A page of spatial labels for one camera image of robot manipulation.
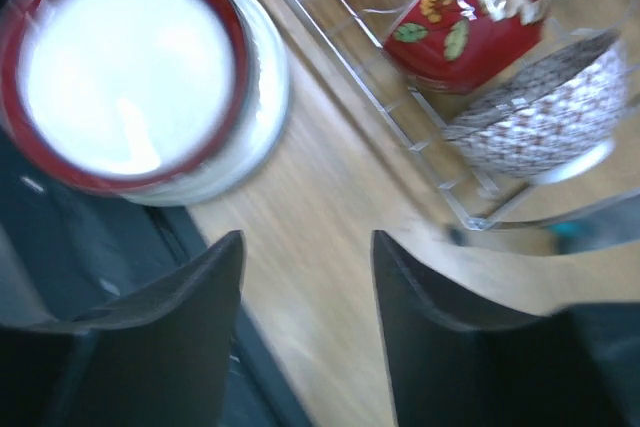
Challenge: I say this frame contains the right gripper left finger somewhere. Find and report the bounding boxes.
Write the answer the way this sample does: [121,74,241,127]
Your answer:
[1,231,244,426]

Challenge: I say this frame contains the teal cloth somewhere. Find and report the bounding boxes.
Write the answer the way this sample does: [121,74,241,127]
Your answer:
[548,219,597,242]

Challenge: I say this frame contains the pale green plate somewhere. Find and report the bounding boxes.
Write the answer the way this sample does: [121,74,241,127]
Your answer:
[122,0,291,207]

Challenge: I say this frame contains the red rimmed white plate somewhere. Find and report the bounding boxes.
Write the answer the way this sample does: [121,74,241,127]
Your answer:
[1,0,253,194]

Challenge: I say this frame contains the patterned small bowl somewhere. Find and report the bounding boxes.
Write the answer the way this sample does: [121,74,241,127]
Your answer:
[442,29,628,185]

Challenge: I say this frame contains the metal two-tier dish rack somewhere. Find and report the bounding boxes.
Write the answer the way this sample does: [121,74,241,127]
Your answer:
[284,0,639,256]

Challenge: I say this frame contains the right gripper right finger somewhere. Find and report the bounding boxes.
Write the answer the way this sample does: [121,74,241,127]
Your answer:
[372,230,639,426]

